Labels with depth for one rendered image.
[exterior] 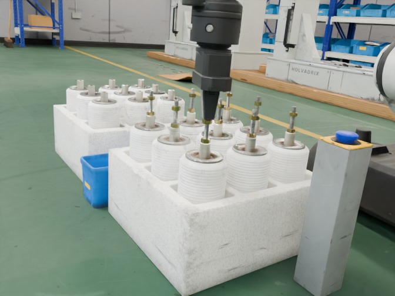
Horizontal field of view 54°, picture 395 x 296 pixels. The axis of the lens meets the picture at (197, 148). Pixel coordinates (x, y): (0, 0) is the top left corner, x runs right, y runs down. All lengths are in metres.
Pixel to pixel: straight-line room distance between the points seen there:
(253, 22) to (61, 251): 3.63
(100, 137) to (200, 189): 0.51
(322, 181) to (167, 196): 0.29
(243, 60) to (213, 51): 3.54
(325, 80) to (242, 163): 2.49
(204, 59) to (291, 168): 0.34
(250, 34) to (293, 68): 0.93
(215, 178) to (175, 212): 0.10
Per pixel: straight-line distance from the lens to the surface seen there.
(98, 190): 1.08
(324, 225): 0.78
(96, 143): 1.17
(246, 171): 0.80
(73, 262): 0.89
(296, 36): 3.68
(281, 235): 0.89
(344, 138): 0.74
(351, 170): 0.74
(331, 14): 6.74
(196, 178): 0.73
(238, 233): 0.79
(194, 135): 0.97
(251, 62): 4.30
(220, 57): 0.68
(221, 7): 0.68
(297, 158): 0.88
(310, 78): 3.35
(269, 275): 0.88
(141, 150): 0.92
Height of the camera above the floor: 0.50
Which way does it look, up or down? 18 degrees down
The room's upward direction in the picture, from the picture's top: 5 degrees clockwise
